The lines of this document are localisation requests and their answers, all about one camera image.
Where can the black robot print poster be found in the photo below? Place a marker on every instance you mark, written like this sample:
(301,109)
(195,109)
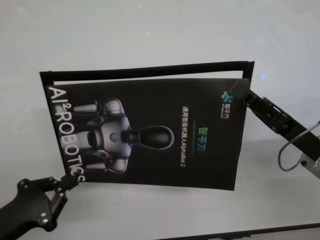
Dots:
(162,105)

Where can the black tape frame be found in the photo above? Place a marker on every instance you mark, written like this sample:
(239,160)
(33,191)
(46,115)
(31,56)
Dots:
(150,70)

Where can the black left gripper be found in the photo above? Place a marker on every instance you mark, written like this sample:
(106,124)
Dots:
(30,205)

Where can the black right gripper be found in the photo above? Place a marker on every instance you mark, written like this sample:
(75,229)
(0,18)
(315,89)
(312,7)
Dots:
(290,130)

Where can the dark table edge trim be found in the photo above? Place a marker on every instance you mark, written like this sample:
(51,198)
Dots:
(300,225)

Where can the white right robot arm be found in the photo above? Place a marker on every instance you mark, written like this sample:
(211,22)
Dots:
(313,167)

